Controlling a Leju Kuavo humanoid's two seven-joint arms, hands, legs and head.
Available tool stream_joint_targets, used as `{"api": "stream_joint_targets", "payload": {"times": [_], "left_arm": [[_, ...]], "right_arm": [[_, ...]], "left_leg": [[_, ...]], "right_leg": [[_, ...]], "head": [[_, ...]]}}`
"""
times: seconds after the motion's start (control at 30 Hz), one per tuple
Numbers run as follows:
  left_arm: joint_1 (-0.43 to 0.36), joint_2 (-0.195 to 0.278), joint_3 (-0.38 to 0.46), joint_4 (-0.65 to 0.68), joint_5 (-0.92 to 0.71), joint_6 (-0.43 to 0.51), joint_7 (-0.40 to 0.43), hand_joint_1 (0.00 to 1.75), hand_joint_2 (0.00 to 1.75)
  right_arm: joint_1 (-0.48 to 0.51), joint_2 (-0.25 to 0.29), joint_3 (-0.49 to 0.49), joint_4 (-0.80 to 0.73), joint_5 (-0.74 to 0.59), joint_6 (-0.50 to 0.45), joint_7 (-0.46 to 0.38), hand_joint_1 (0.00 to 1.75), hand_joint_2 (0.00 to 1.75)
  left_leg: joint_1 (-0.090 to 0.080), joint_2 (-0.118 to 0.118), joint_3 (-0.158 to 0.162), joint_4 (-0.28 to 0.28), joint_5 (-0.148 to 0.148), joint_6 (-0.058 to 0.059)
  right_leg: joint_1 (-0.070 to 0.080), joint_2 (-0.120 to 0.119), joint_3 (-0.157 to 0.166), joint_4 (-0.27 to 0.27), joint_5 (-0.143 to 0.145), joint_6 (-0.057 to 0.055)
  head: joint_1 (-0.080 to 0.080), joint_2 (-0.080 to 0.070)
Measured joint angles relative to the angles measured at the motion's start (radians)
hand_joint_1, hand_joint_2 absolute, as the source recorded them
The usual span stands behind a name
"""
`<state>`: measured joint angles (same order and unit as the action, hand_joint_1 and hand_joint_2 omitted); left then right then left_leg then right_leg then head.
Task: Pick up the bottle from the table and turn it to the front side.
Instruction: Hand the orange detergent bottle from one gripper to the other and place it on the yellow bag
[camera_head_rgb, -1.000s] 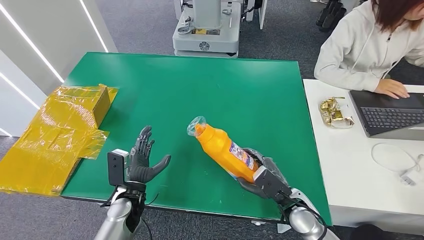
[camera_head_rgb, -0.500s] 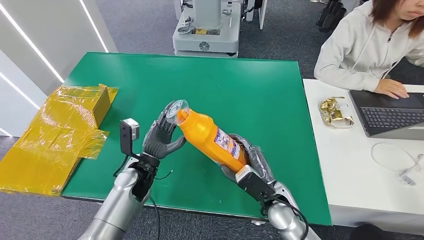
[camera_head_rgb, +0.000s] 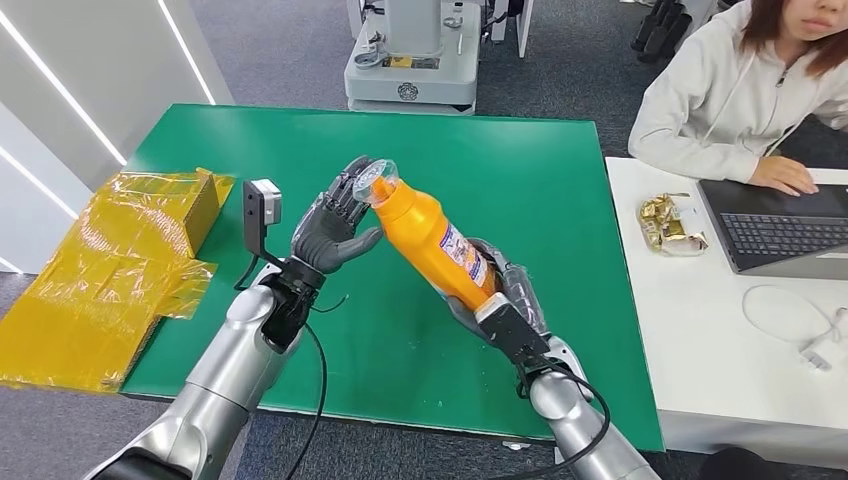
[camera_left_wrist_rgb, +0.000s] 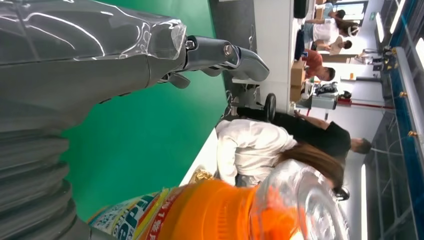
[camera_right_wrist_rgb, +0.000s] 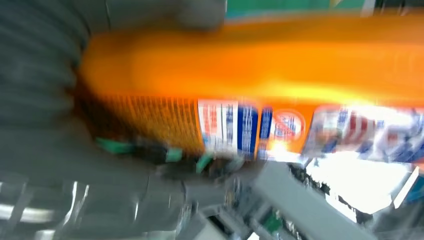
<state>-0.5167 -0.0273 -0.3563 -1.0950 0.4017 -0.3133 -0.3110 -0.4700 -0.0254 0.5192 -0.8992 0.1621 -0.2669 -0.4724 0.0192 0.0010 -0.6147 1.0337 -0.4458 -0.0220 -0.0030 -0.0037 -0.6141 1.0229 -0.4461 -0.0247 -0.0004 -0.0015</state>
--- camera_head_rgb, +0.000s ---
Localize yellow film-wrapped cardboard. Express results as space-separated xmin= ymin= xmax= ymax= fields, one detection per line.
xmin=0 ymin=167 xmax=237 ymax=394

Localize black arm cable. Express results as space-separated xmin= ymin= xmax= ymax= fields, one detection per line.
xmin=490 ymin=356 xmax=613 ymax=480
xmin=283 ymin=294 xmax=350 ymax=480

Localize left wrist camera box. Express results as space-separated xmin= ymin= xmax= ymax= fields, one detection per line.
xmin=233 ymin=177 xmax=293 ymax=293

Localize grey laptop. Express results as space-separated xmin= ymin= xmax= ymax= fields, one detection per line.
xmin=696 ymin=178 xmax=848 ymax=282

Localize person's hand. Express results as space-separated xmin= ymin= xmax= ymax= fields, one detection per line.
xmin=748 ymin=155 xmax=821 ymax=198

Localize white cable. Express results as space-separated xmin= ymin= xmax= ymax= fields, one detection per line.
xmin=741 ymin=284 xmax=848 ymax=373

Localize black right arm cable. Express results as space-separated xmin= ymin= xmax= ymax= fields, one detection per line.
xmin=490 ymin=356 xmax=613 ymax=480

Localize black robot legs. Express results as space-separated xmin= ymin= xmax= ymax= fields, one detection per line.
xmin=630 ymin=0 xmax=694 ymax=66

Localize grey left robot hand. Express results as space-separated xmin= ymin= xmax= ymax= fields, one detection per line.
xmin=290 ymin=155 xmax=386 ymax=276

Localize gold foil snack wrapper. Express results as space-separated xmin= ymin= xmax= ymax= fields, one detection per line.
xmin=637 ymin=192 xmax=710 ymax=258

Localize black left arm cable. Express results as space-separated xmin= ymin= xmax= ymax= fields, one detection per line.
xmin=283 ymin=294 xmax=350 ymax=480

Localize orange detergent bottle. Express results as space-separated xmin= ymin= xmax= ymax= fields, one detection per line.
xmin=352 ymin=158 xmax=500 ymax=313

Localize white panel stand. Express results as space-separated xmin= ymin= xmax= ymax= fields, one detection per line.
xmin=490 ymin=0 xmax=535 ymax=60

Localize person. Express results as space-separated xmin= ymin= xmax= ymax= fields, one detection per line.
xmin=627 ymin=0 xmax=848 ymax=198

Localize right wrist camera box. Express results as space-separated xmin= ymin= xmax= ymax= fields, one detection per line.
xmin=474 ymin=292 xmax=553 ymax=366

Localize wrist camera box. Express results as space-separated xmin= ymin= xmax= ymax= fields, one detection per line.
xmin=233 ymin=177 xmax=293 ymax=293
xmin=474 ymin=292 xmax=553 ymax=366

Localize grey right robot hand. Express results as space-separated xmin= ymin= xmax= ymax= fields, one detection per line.
xmin=445 ymin=237 xmax=552 ymax=346

